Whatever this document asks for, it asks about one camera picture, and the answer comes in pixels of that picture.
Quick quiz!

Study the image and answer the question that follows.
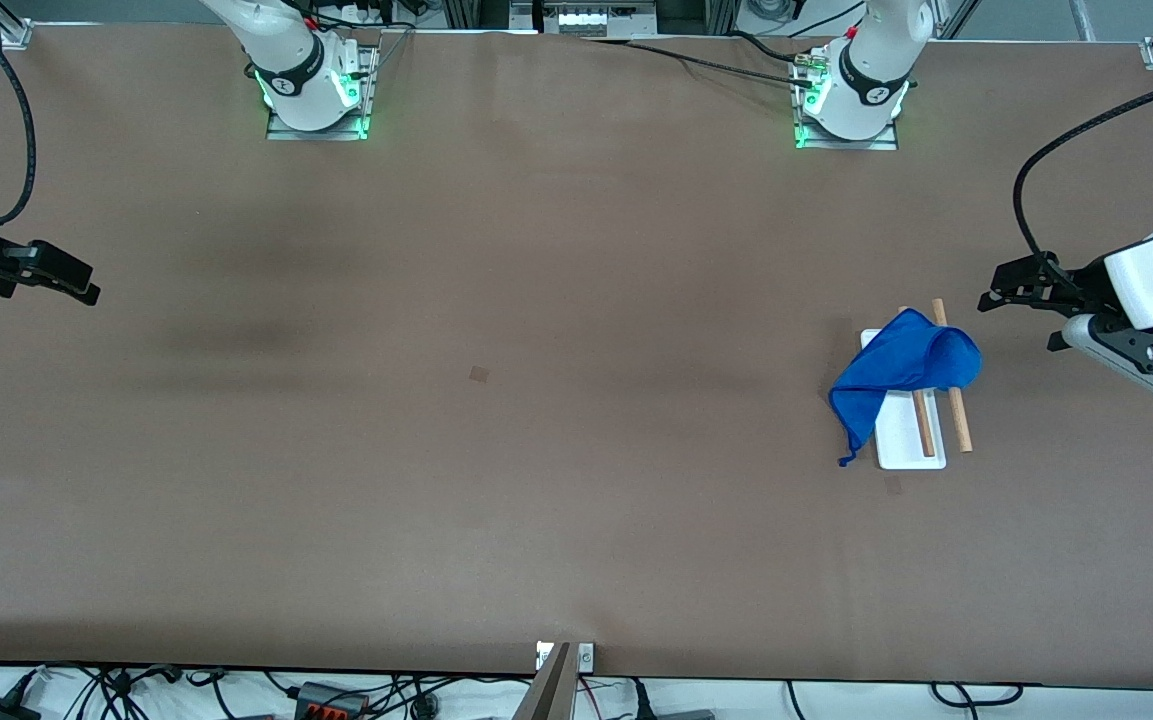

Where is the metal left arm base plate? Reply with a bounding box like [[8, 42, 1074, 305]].
[[794, 50, 899, 151]]

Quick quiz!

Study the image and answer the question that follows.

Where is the white metal clamp bracket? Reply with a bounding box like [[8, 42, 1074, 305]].
[[536, 642, 595, 671]]

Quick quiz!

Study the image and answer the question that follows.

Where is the white rack base tray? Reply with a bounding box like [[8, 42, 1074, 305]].
[[860, 329, 947, 471]]

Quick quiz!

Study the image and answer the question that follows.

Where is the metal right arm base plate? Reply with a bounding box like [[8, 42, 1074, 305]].
[[266, 45, 379, 141]]

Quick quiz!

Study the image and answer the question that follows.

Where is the aluminium frame profile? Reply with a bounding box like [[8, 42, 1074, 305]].
[[441, 0, 537, 31]]

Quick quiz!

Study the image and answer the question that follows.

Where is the blue microfiber towel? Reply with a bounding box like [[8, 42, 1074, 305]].
[[829, 308, 983, 468]]

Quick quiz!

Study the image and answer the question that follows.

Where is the black orange power strip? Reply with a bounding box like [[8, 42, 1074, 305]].
[[294, 682, 369, 720]]

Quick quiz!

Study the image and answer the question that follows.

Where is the white terminal box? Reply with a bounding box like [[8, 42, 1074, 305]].
[[541, 0, 657, 37]]

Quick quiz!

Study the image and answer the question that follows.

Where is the black cable on table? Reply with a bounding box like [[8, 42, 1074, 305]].
[[584, 36, 817, 89]]

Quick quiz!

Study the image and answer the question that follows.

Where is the black looped floor cable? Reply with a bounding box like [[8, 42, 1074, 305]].
[[929, 682, 1025, 707]]

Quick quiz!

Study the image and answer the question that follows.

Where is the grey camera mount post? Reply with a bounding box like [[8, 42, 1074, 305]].
[[514, 643, 577, 720]]

